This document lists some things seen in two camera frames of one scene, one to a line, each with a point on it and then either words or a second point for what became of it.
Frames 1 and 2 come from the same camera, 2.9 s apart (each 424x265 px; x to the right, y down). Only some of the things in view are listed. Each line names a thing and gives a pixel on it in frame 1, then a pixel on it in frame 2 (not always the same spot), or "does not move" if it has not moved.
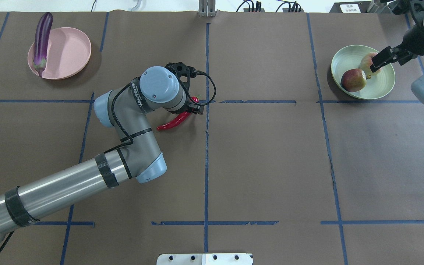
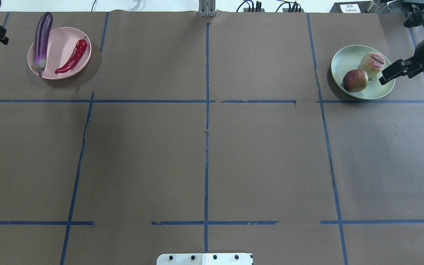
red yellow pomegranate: [353, 80] does not move
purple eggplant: [42, 42] does not move
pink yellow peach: [366, 62] does not move
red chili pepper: [179, 119] → [80, 48]
